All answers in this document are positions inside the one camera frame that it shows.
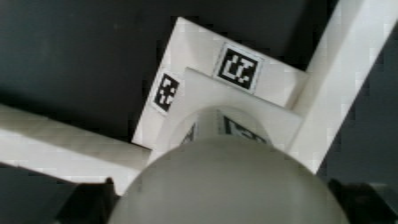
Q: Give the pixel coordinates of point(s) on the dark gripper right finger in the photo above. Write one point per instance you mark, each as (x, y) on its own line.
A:
(368, 201)

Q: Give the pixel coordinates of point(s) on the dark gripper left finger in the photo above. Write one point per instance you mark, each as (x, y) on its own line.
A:
(89, 204)

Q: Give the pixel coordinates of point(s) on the white lamp bulb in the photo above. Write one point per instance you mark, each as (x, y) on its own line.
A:
(225, 181)

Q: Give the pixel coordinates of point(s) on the white lamp base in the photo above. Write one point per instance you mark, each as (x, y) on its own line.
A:
(216, 75)

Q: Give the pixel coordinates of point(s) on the white L-shaped fence wall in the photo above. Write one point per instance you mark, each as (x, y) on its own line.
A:
(81, 48)

